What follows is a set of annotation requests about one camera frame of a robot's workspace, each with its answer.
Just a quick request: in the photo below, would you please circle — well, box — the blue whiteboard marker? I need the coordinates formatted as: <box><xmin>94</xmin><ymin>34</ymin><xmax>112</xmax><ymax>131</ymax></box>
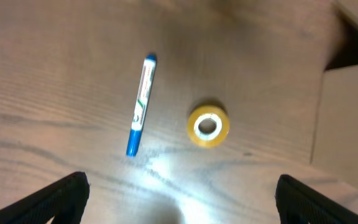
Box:
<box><xmin>126</xmin><ymin>54</ymin><xmax>157</xmax><ymax>157</ymax></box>

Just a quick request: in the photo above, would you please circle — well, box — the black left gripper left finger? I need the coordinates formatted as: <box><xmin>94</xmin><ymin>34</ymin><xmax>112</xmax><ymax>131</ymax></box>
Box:
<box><xmin>0</xmin><ymin>172</ymin><xmax>90</xmax><ymax>224</ymax></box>

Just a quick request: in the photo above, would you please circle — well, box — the brown cardboard box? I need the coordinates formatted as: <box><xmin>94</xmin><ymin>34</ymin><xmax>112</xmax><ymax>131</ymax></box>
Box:
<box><xmin>310</xmin><ymin>0</ymin><xmax>358</xmax><ymax>189</ymax></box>

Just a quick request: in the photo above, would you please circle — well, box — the yellow tape roll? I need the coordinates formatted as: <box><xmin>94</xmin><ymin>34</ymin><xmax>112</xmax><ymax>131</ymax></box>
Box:
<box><xmin>187</xmin><ymin>105</ymin><xmax>230</xmax><ymax>148</ymax></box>

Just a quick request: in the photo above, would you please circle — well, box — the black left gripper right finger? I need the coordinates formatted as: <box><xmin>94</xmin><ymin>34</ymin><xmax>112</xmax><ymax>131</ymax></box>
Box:
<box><xmin>275</xmin><ymin>174</ymin><xmax>358</xmax><ymax>224</ymax></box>

